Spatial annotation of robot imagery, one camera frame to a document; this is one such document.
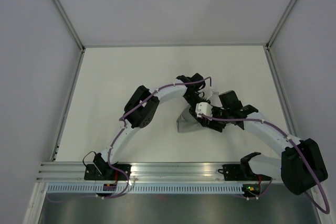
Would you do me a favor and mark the grey cloth napkin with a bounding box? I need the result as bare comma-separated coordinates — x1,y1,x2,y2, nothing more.
176,105,207,133

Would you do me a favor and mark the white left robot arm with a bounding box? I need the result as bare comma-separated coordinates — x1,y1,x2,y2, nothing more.
93,73,212,180

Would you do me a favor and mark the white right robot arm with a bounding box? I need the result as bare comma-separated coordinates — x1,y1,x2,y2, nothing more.
195,91,328,195

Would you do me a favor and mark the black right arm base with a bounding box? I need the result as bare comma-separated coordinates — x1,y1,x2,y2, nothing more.
217,163,271,182

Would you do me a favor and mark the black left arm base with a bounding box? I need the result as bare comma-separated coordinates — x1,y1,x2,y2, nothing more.
84,163,132,181

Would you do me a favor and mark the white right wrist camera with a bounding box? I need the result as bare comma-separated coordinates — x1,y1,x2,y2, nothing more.
195,102,213,118

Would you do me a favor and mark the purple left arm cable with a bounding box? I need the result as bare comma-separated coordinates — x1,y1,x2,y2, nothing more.
47,76,213,204

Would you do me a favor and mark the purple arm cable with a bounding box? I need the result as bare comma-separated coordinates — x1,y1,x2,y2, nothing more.
47,76,213,204
198,113,331,214

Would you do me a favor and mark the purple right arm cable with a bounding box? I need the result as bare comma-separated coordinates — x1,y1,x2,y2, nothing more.
198,113,331,214

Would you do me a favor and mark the white slotted cable duct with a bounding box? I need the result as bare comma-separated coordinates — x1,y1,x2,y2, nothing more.
47,183,244,195

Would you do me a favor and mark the aluminium right frame post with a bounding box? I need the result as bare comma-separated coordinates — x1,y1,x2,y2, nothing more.
265,0,298,50

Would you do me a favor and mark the aluminium frame post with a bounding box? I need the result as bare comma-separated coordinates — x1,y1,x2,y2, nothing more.
51,0,85,52
265,0,298,50

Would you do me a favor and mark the aluminium front rail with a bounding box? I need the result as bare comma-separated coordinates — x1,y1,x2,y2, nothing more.
36,162,282,184

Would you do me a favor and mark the aluminium left frame post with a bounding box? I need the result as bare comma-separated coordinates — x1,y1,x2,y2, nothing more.
51,0,85,52

